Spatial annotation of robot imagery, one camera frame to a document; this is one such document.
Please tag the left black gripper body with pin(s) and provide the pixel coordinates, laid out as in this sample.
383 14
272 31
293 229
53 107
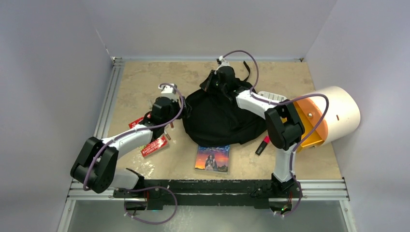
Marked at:
175 109

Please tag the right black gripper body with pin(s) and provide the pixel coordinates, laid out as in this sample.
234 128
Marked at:
213 85

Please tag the black student backpack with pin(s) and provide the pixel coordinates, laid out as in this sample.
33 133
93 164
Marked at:
214 121

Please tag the Jane Eyre blue book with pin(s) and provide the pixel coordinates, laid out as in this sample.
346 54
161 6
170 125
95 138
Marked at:
213 159

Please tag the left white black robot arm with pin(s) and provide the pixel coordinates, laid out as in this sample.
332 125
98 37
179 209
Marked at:
96 165

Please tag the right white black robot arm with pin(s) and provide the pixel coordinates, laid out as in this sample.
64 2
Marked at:
283 123

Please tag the red Treehouse book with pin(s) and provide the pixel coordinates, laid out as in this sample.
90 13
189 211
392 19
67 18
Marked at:
154 147

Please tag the pink black highlighter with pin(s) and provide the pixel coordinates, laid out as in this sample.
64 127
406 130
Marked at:
262 145

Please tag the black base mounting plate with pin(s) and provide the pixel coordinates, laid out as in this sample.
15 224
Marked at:
258 193

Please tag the white cylinder orange drawer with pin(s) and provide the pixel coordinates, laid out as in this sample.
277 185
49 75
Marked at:
342 118

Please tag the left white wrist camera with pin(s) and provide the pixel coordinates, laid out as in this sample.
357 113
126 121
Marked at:
168 89

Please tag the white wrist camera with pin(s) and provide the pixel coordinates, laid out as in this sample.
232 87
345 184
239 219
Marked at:
168 89
221 61

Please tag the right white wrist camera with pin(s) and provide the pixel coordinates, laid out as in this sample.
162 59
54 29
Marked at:
221 61

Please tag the aluminium frame rails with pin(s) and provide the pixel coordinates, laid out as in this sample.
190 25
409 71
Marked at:
324 192

